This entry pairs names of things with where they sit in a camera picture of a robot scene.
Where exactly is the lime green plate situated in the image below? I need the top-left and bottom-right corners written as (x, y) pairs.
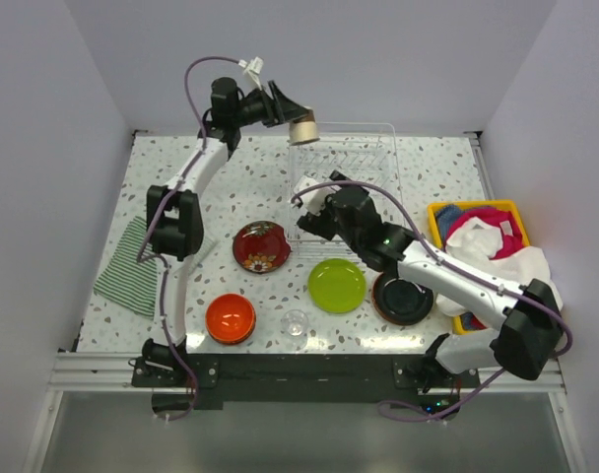
top-left (307, 258), bottom-right (366, 314)

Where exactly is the white towel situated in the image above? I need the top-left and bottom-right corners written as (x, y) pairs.
top-left (448, 246), bottom-right (564, 308)

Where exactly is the beige steel cup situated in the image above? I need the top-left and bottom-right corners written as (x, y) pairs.
top-left (289, 108), bottom-right (320, 146)

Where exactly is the orange bowl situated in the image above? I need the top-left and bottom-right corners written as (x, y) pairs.
top-left (205, 293), bottom-right (256, 345)

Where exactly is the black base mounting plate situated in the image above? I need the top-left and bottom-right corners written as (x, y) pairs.
top-left (131, 353), bottom-right (480, 413)

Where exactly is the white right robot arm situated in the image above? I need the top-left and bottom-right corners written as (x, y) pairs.
top-left (290, 172), bottom-right (571, 387)

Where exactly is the pink cloth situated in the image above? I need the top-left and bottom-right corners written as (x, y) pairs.
top-left (444, 207), bottom-right (525, 260)

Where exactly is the blue cloth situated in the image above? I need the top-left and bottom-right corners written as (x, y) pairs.
top-left (433, 204), bottom-right (465, 244)

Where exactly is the red floral plate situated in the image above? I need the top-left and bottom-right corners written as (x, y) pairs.
top-left (233, 221), bottom-right (291, 274)

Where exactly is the yellow plastic basket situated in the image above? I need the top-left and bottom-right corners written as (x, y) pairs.
top-left (426, 198), bottom-right (532, 337)

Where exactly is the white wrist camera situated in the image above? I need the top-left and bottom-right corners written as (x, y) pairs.
top-left (238, 56), bottom-right (264, 90)
top-left (290, 175), bottom-right (335, 216)

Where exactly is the clear glass cup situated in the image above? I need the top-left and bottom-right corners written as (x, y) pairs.
top-left (281, 309), bottom-right (308, 337)

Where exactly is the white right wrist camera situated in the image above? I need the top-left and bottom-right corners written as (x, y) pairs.
top-left (290, 175), bottom-right (335, 216)

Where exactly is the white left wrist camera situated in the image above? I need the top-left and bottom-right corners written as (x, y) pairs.
top-left (238, 56), bottom-right (264, 90)

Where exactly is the green white striped cloth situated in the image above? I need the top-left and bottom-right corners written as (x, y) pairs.
top-left (93, 216), bottom-right (217, 318)

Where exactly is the clear wire dish rack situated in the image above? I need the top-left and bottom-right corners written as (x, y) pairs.
top-left (286, 122), bottom-right (406, 262)

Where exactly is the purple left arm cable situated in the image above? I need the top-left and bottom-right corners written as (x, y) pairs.
top-left (134, 56), bottom-right (251, 422)

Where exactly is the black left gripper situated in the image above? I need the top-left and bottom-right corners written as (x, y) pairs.
top-left (233, 80), bottom-right (308, 128)

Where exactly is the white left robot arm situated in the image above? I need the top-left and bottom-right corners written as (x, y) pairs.
top-left (142, 77), bottom-right (315, 349)

